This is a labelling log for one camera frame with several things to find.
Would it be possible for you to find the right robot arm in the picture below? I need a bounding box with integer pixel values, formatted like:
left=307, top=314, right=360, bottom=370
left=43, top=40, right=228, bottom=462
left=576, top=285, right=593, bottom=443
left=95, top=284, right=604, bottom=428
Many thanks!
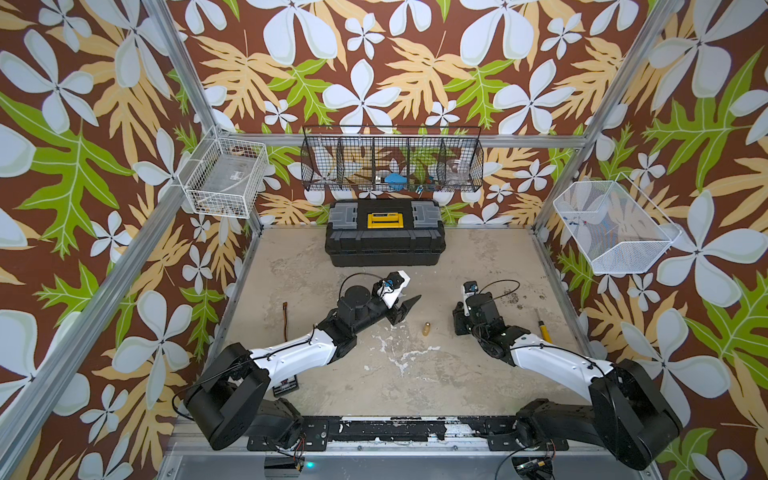
left=453, top=282, right=682, bottom=470

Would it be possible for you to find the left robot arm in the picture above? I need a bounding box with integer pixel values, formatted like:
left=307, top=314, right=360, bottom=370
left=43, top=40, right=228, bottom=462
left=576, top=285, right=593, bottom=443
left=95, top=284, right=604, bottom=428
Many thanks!
left=183, top=280, right=421, bottom=451

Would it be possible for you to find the black plastic toolbox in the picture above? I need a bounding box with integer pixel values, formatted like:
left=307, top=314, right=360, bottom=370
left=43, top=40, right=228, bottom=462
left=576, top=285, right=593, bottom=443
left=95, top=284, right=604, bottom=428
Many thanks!
left=325, top=199, right=446, bottom=267

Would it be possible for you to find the brown stick tool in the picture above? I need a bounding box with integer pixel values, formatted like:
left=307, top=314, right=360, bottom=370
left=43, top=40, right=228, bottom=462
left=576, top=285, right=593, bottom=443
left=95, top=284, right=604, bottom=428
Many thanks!
left=282, top=302, right=289, bottom=342

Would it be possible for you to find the black card with pattern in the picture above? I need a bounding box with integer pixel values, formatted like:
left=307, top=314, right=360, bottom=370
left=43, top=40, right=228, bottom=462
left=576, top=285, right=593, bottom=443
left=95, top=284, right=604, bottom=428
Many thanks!
left=272, top=376, right=299, bottom=398

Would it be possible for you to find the blue object in basket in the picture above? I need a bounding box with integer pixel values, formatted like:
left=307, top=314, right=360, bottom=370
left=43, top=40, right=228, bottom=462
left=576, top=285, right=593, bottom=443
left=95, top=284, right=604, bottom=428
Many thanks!
left=385, top=173, right=407, bottom=189

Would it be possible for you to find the white mesh basket right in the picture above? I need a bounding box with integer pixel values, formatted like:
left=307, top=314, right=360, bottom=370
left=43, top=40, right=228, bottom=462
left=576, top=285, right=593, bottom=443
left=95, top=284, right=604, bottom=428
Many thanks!
left=554, top=174, right=683, bottom=275

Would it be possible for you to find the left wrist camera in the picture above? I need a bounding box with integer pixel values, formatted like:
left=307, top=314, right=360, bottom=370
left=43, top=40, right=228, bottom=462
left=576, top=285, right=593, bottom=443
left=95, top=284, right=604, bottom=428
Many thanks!
left=374, top=270, right=410, bottom=309

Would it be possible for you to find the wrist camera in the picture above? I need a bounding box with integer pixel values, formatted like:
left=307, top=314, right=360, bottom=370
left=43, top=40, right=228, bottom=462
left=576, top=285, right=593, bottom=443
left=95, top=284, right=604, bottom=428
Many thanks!
left=461, top=280, right=480, bottom=316
left=374, top=270, right=410, bottom=309

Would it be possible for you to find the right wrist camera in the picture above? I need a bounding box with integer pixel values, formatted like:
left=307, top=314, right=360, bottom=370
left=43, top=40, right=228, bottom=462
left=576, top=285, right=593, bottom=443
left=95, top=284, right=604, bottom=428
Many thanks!
left=461, top=280, right=480, bottom=316

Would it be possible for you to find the yellow handled screwdriver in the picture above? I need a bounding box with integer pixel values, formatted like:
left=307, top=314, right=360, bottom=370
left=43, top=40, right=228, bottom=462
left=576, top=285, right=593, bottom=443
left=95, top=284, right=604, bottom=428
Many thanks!
left=534, top=309, right=552, bottom=343

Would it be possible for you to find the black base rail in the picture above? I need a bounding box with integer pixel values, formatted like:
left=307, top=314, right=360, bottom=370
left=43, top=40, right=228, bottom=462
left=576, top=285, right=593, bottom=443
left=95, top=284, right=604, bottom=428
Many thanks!
left=247, top=416, right=546, bottom=453

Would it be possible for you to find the black wire basket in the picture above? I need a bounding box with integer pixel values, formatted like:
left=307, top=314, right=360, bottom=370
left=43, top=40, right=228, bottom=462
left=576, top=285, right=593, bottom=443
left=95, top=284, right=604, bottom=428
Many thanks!
left=298, top=125, right=485, bottom=193

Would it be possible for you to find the white wire basket left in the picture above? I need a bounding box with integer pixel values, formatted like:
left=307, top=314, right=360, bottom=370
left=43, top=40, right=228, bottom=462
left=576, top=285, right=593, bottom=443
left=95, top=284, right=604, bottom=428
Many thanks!
left=182, top=135, right=270, bottom=219

